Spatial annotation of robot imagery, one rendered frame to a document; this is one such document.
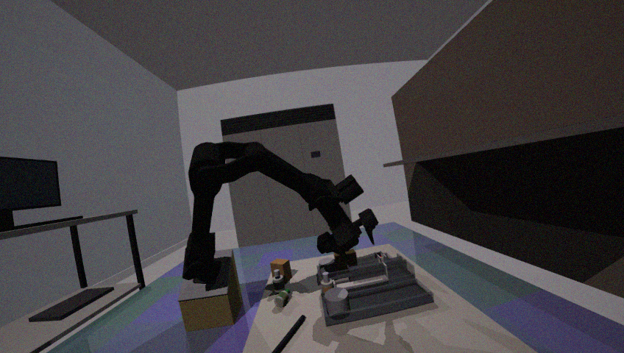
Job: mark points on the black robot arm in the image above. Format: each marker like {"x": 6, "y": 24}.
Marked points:
{"x": 208, "y": 171}

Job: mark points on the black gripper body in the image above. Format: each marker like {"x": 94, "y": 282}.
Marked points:
{"x": 366, "y": 218}

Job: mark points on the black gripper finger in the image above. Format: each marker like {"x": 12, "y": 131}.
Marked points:
{"x": 369, "y": 233}
{"x": 337, "y": 250}

